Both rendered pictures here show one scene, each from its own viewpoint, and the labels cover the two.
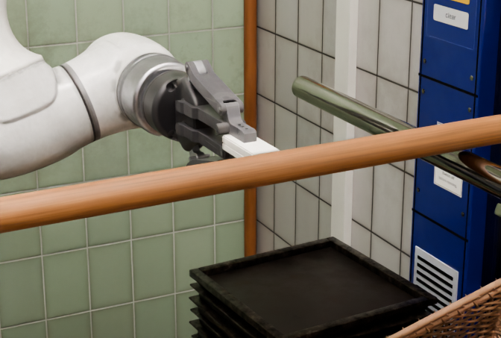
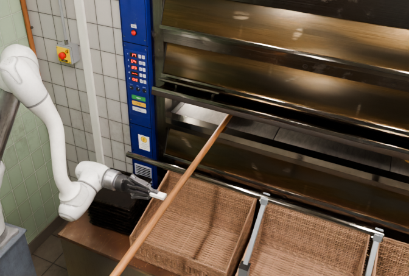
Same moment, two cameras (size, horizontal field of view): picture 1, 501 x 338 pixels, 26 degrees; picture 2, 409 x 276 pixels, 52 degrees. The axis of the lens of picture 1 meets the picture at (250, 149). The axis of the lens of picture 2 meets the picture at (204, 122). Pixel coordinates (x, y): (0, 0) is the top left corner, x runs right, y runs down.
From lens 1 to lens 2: 1.20 m
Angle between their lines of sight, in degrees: 40
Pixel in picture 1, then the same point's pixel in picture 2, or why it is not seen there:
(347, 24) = (94, 106)
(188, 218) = (38, 166)
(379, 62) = (108, 116)
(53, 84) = (87, 189)
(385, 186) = (117, 147)
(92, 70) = (92, 180)
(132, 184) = (154, 221)
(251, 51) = not seen: hidden behind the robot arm
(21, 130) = (84, 205)
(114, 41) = (90, 168)
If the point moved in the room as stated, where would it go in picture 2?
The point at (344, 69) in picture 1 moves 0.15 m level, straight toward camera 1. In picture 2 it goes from (95, 117) to (105, 129)
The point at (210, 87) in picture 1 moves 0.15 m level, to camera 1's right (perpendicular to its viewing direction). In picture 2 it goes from (140, 182) to (168, 169)
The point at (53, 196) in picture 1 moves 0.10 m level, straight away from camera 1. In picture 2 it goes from (145, 233) to (128, 221)
